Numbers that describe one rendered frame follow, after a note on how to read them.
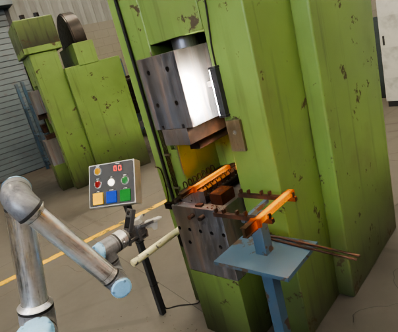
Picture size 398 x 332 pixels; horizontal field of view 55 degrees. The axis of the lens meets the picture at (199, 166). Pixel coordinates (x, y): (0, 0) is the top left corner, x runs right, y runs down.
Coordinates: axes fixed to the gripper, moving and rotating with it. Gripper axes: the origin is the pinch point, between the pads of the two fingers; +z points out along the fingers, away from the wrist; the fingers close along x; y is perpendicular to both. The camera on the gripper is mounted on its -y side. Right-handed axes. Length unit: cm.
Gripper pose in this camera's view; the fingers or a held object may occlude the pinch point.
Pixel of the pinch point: (152, 214)
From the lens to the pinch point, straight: 201.0
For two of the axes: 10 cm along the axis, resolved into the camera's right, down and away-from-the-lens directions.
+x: 7.3, 0.1, -6.8
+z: 6.3, -3.7, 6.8
